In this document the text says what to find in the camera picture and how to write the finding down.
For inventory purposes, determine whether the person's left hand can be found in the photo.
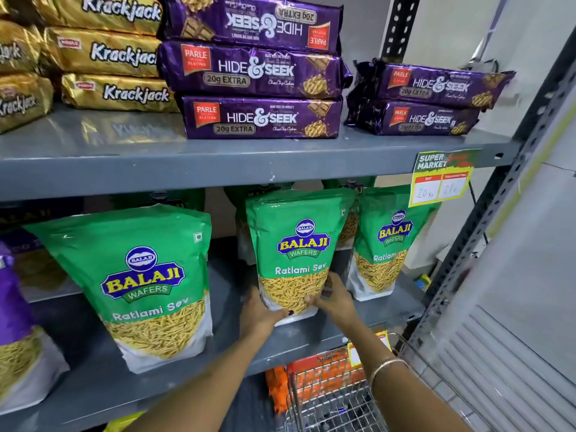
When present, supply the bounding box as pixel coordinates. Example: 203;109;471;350
240;287;293;341

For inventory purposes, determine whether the thin metal bangle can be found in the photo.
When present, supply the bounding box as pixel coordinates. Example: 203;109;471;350
369;357;410;388

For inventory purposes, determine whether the yellow snack packet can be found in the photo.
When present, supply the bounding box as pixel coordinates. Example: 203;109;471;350
103;411;146;432

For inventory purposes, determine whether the white ribbed panel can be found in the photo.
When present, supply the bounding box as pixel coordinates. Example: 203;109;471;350
400;305;576;432

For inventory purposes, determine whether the wire shopping cart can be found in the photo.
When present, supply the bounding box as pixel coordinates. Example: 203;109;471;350
274;333;497;432

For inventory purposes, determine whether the person's right forearm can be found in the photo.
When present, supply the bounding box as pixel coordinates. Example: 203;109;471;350
342;320;474;432

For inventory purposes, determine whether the grey metal shelf rack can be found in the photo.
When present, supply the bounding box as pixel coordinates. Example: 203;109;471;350
0;0;576;432

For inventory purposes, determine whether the orange snack packet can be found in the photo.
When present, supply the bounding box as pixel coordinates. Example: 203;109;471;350
265;366;291;415

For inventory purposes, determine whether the purple snack pouch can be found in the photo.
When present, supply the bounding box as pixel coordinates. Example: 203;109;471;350
0;254;71;417

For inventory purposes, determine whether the green snack pouch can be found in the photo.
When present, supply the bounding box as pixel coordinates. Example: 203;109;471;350
223;182;294;266
24;204;213;375
346;184;441;302
245;188;359;327
321;176;377;251

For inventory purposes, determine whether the stack of gold biscuit packets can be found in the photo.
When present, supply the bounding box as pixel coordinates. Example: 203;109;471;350
0;0;181;134

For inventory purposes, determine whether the green and yellow price label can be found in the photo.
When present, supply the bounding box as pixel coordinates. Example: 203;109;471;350
409;149;481;208

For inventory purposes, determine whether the person's right hand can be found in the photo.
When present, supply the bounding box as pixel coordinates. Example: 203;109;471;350
304;271;362;332

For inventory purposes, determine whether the person's left forearm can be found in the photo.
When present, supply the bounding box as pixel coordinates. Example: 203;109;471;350
124;327;276;432

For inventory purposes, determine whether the small yellow price tag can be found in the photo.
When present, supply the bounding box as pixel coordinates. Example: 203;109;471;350
346;330;392;369

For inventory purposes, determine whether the red-orange snack packet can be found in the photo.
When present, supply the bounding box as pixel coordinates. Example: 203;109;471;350
286;346;366;386

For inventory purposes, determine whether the purple cookie packet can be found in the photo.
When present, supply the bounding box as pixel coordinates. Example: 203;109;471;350
355;59;517;111
180;96;344;140
156;0;344;55
345;99;482;137
157;40;354;101

